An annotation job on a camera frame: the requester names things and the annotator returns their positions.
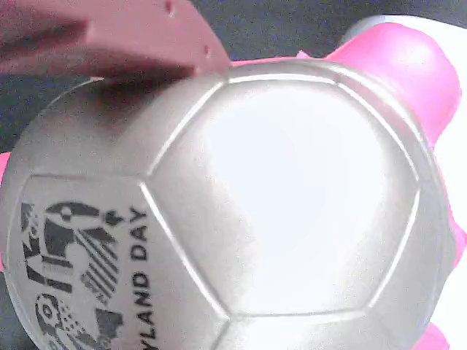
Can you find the white plastic basket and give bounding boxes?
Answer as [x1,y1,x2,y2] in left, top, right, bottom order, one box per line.
[342,13,467,350]

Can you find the red turtle toy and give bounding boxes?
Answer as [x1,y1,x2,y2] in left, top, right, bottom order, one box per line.
[0,14,467,350]

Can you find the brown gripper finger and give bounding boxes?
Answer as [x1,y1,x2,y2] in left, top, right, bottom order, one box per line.
[0,0,233,83]

